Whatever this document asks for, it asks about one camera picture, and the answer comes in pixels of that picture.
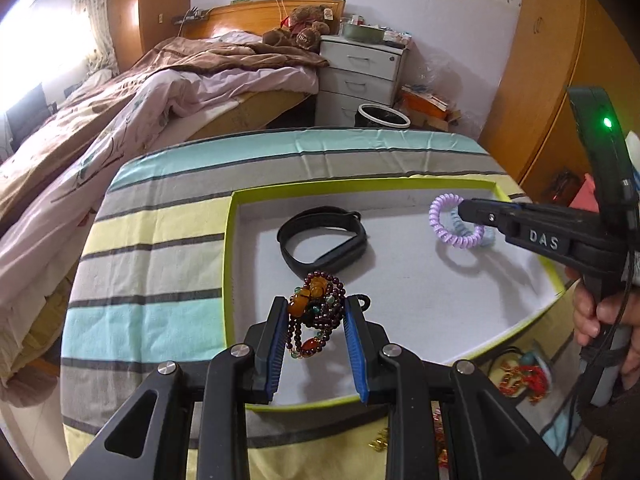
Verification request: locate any wooden bed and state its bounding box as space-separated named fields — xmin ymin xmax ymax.
xmin=0 ymin=0 xmax=347 ymax=401

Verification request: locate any black wristband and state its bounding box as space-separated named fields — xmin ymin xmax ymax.
xmin=277 ymin=206 xmax=368 ymax=281

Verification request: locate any power strip with plugs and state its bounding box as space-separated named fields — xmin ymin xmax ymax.
xmin=172 ymin=7 xmax=211 ymax=23

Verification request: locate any white nightstand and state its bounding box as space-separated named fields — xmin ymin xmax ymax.
xmin=316 ymin=35 xmax=411 ymax=128

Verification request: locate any person's right forearm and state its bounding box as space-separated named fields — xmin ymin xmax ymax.
xmin=575 ymin=387 xmax=640 ymax=480

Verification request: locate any red knot bracelet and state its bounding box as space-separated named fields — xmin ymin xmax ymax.
xmin=497 ymin=362 xmax=551 ymax=403

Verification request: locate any large wooden wardrobe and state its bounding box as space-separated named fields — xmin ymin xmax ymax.
xmin=480 ymin=0 xmax=640 ymax=201

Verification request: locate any person's right hand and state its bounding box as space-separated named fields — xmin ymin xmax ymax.
xmin=572 ymin=282 xmax=640 ymax=376

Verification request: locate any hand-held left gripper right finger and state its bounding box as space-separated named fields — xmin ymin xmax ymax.
xmin=341 ymin=295 xmax=573 ymax=480

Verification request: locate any striped tablecloth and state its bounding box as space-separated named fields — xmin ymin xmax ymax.
xmin=60 ymin=127 xmax=576 ymax=480

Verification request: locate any narrow wooden cabinet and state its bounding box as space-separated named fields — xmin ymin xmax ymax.
xmin=105 ymin=0 xmax=193 ymax=68

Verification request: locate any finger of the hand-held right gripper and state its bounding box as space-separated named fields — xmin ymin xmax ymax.
xmin=457 ymin=199 xmax=601 ymax=262
xmin=509 ymin=201 xmax=602 ymax=231

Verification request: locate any pink bin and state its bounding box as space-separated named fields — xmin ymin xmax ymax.
xmin=580 ymin=174 xmax=601 ymax=213

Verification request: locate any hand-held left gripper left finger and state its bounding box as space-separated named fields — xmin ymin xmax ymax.
xmin=62 ymin=296 xmax=290 ymax=480

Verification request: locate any brown blanket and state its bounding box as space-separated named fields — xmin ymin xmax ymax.
xmin=130 ymin=30 xmax=331 ymax=92

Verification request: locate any orange box with books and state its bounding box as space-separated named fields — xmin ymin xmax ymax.
xmin=399 ymin=82 xmax=463 ymax=133

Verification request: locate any floral curtain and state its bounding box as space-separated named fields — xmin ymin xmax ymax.
xmin=70 ymin=0 xmax=121 ymax=78

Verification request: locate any purple coil hair tie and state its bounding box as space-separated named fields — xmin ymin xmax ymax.
xmin=429 ymin=192 xmax=486 ymax=251

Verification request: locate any green-edged white tray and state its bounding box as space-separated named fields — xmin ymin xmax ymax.
xmin=224 ymin=175 xmax=568 ymax=413

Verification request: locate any blue coil hair tie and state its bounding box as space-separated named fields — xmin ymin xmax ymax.
xmin=447 ymin=210 xmax=496 ymax=251

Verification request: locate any black white-rimmed bin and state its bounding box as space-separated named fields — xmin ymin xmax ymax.
xmin=355 ymin=103 xmax=411 ymax=131

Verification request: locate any pink floral duvet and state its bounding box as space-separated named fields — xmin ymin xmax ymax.
xmin=0 ymin=65 xmax=321 ymax=406

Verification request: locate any brown teddy bear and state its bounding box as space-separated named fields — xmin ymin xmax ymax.
xmin=262 ymin=5 xmax=335 ymax=52

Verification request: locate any dark red beaded bracelet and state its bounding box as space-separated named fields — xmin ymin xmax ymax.
xmin=287 ymin=271 xmax=351 ymax=361

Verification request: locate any black chair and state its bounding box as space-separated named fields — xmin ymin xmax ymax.
xmin=5 ymin=82 xmax=56 ymax=143

